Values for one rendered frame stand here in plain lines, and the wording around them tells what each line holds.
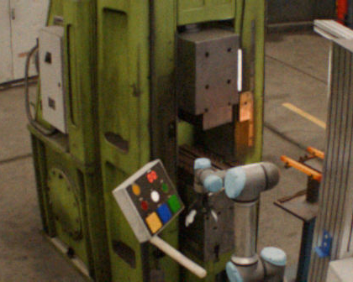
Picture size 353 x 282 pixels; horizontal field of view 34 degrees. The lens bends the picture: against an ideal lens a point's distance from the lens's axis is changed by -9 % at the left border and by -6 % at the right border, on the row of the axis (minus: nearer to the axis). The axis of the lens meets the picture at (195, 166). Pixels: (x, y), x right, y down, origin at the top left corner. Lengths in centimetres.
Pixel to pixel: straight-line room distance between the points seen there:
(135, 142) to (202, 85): 46
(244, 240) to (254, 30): 144
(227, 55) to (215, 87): 18
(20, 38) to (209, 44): 545
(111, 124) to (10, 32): 496
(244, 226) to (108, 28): 143
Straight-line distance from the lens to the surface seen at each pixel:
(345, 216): 224
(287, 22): 1112
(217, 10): 333
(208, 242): 355
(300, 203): 382
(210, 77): 320
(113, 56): 339
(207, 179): 280
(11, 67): 843
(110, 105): 350
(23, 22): 832
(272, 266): 265
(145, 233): 292
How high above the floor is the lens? 254
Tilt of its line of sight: 26 degrees down
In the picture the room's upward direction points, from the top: straight up
